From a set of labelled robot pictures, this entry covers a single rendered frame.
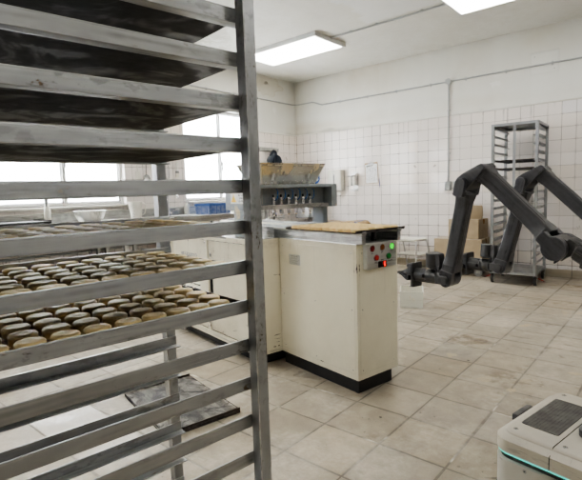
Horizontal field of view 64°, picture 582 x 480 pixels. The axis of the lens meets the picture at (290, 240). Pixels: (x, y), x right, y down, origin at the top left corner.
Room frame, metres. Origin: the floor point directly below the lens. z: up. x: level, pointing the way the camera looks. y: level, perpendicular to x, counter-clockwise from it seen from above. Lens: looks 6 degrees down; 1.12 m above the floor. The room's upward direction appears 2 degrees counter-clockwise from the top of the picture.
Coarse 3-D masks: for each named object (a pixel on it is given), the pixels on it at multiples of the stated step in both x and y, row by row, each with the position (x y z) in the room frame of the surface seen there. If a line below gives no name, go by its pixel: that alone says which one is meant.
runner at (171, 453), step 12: (240, 420) 1.01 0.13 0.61; (216, 432) 0.96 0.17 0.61; (228, 432) 0.98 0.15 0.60; (180, 444) 0.91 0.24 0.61; (192, 444) 0.93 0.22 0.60; (204, 444) 0.94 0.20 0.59; (156, 456) 0.87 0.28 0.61; (168, 456) 0.89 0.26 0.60; (180, 456) 0.91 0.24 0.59; (120, 468) 0.83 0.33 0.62; (132, 468) 0.84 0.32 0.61; (144, 468) 0.86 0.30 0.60; (156, 468) 0.87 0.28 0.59
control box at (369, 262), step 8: (392, 240) 2.59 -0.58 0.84; (368, 248) 2.45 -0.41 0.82; (376, 248) 2.49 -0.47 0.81; (384, 248) 2.52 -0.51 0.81; (368, 256) 2.45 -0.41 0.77; (384, 256) 2.53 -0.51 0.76; (392, 256) 2.57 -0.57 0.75; (368, 264) 2.45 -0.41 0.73; (376, 264) 2.49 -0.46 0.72; (392, 264) 2.57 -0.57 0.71
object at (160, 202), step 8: (152, 168) 1.36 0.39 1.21; (160, 168) 1.35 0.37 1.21; (152, 176) 1.36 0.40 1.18; (160, 176) 1.35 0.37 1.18; (160, 200) 1.35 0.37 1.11; (160, 208) 1.35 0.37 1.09; (160, 216) 1.35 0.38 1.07; (168, 336) 1.35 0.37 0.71; (168, 352) 1.35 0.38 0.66; (168, 360) 1.35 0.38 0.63; (168, 384) 1.35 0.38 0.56; (176, 384) 1.36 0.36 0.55; (168, 392) 1.35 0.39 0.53; (176, 392) 1.36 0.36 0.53; (176, 416) 1.36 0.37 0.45; (168, 424) 1.36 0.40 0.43; (176, 440) 1.35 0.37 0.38; (176, 472) 1.35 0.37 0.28
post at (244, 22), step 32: (256, 96) 1.02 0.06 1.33; (256, 128) 1.02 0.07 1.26; (256, 160) 1.02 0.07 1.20; (256, 192) 1.02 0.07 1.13; (256, 224) 1.01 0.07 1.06; (256, 256) 1.01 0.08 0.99; (256, 288) 1.01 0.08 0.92; (256, 320) 1.01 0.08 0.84; (256, 352) 1.00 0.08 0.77; (256, 384) 1.01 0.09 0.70; (256, 416) 1.01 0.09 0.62; (256, 448) 1.02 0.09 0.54
